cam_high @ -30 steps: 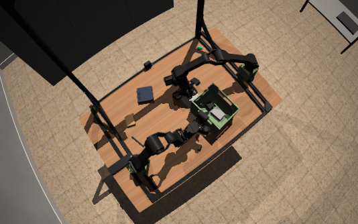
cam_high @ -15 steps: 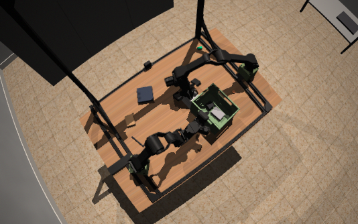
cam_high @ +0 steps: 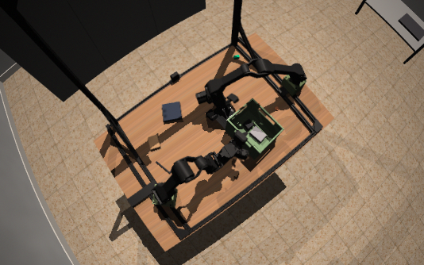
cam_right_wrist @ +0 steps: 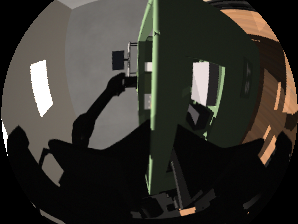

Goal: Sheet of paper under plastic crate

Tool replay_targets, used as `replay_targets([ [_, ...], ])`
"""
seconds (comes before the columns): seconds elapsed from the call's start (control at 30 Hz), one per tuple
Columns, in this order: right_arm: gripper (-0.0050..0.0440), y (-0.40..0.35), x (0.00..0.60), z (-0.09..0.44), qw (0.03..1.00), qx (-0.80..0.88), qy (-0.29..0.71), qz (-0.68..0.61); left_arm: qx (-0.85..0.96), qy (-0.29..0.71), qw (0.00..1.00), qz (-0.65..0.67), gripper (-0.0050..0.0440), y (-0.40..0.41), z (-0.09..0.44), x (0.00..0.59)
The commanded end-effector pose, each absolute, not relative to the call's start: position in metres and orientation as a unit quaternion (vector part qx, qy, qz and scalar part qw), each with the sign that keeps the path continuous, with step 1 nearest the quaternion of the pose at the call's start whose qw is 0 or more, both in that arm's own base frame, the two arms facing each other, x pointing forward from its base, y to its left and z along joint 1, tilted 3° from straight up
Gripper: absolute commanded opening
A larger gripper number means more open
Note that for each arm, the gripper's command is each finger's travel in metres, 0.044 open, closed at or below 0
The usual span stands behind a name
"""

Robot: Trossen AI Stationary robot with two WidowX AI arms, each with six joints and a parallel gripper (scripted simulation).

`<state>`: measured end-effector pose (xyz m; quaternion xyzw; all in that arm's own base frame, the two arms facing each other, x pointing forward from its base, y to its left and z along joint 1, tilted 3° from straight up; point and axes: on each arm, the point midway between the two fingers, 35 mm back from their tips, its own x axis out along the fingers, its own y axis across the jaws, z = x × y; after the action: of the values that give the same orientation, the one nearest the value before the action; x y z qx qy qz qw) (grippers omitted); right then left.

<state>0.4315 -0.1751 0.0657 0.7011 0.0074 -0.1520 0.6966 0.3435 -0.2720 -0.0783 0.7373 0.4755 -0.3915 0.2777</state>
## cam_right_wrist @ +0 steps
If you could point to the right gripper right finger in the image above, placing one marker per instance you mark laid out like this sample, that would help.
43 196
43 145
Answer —
198 165

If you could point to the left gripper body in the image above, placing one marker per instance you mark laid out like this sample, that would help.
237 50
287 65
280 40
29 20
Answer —
175 197

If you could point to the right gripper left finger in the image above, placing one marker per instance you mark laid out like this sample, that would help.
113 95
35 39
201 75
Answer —
122 166

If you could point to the dark green plastic crate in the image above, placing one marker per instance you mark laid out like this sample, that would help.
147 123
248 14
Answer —
195 29

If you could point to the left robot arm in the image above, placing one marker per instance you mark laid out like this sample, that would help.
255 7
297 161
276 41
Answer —
83 128

